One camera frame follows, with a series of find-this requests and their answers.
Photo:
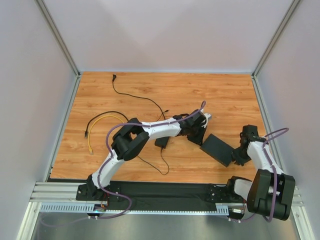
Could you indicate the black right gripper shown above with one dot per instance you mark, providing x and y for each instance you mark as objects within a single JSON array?
[{"x": 240, "y": 156}]

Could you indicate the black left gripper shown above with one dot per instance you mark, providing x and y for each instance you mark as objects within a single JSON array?
[{"x": 197, "y": 136}]

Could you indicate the black network switch box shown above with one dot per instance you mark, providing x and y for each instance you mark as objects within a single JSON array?
[{"x": 218, "y": 150}]

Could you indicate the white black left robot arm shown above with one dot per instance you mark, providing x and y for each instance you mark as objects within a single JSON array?
[{"x": 125, "y": 141}]

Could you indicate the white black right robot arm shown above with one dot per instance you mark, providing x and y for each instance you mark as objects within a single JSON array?
[{"x": 271, "y": 192}]

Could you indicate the black power adapter brick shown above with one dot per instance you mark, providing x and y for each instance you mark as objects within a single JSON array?
[{"x": 162, "y": 142}]

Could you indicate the black base mat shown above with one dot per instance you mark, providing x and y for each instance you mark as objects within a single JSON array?
[{"x": 166, "y": 195}]

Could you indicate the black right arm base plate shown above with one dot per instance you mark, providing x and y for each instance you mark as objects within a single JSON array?
[{"x": 222, "y": 194}]

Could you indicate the right aluminium frame post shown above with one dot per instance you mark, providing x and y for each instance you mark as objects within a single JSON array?
[{"x": 276, "y": 36}]

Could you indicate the aluminium frame post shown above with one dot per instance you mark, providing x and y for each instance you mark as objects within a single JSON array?
[
  {"x": 276, "y": 36},
  {"x": 57, "y": 35}
]

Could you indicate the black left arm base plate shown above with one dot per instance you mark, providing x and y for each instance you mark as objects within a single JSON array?
[{"x": 83, "y": 194}]

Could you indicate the grey slotted cable duct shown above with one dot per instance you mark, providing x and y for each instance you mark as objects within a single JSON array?
[{"x": 218, "y": 209}]

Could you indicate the aluminium frame rail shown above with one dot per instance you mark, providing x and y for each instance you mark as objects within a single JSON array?
[{"x": 66, "y": 192}]

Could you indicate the left aluminium frame post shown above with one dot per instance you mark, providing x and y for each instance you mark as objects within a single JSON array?
[{"x": 57, "y": 35}]

